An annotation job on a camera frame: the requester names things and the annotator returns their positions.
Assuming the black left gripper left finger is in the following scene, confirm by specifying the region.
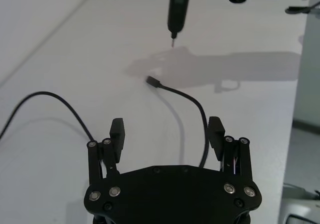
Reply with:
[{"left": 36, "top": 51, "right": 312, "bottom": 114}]
[{"left": 84, "top": 118, "right": 126, "bottom": 202}]

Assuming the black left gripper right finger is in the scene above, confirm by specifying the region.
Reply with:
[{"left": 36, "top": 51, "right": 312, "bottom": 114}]
[{"left": 206, "top": 116, "right": 258, "bottom": 199}]

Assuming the black electric screwdriver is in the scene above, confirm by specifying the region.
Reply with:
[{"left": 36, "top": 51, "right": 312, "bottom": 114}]
[{"left": 166, "top": 0, "right": 193, "bottom": 47}]

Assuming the white table cloth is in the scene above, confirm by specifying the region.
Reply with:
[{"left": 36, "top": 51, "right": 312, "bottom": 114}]
[{"left": 0, "top": 0, "right": 309, "bottom": 224}]

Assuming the pale grey machine part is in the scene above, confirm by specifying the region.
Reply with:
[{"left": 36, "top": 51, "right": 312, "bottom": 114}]
[{"left": 281, "top": 182, "right": 320, "bottom": 224}]

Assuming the black cable with plug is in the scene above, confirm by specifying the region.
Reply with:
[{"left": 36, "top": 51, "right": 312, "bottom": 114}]
[{"left": 0, "top": 75, "right": 210, "bottom": 169}]

